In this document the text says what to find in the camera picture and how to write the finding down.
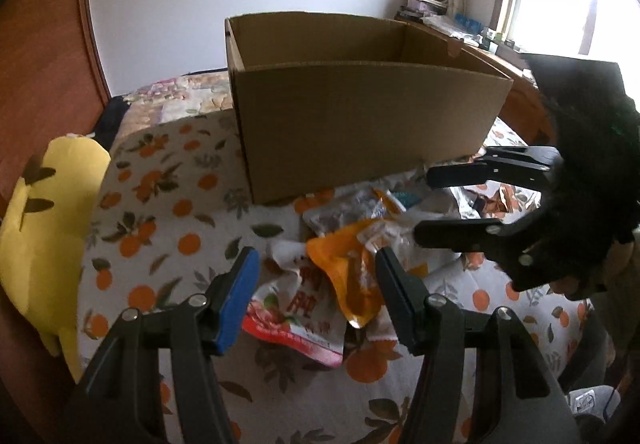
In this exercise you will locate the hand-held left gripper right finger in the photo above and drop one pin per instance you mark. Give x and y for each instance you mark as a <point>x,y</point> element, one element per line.
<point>396,304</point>

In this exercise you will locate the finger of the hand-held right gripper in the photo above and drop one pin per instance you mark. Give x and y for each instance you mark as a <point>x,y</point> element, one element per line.
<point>465,175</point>
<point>457,233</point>

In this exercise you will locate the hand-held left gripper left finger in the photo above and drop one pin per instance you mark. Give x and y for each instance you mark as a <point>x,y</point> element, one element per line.
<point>235,304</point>

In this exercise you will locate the teal snack packet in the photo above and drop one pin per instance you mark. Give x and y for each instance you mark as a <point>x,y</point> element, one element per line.
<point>407,199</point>

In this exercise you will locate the orange snack packet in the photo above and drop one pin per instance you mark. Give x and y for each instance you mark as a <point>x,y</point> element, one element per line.
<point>345,269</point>

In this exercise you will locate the red white snack packet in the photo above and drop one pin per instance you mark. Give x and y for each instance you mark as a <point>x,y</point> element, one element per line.
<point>295,324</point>

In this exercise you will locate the brown cardboard box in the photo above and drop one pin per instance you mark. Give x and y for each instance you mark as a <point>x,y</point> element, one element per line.
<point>350,124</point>

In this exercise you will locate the person's right hand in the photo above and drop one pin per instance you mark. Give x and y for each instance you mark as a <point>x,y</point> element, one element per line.
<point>620,264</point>

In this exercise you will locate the silver foil snack packet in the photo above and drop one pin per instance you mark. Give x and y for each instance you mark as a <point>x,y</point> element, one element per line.
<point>465,199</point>

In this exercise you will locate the brown foil snack packet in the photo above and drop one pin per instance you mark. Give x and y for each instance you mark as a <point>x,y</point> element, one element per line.
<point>510,199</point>

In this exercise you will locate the clear grey snack packet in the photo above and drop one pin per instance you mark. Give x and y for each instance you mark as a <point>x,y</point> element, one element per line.
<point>340,214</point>

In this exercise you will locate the orange fruit print bedsheet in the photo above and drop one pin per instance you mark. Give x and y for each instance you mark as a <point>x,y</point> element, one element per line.
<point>165,204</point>

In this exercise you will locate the pile of books and boxes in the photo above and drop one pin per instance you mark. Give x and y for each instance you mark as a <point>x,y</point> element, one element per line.
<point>425,6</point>

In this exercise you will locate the yellow plush toy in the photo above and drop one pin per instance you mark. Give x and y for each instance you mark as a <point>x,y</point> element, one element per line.
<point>45,234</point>

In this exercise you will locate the floral patchwork quilt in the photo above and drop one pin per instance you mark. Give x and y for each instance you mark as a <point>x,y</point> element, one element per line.
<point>175,99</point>

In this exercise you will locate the dark cloth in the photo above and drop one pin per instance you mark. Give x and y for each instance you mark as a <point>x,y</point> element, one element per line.
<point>111,119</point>

